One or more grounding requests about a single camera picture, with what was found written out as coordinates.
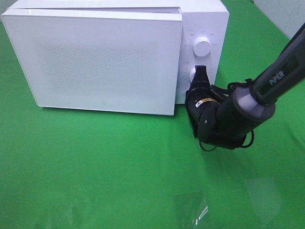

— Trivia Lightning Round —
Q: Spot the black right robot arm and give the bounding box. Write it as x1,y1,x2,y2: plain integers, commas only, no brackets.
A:
185,26,305,149

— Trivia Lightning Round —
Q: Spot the white microwave oven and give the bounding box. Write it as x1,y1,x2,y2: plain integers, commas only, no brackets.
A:
4,0,229,105

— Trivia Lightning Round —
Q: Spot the white partition panel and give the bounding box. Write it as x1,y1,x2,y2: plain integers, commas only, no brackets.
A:
254,0,305,39

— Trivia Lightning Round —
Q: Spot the white microwave door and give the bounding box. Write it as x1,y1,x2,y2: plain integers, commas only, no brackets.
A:
1,9,182,115

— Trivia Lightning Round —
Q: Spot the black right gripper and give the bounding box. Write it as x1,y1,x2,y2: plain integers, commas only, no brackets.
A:
185,65,225,138

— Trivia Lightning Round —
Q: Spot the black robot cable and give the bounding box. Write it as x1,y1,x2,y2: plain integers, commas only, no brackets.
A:
199,78,254,152

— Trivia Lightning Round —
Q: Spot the white microwave knob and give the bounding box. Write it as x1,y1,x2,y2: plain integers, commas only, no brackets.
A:
188,68,196,84
192,36,212,57

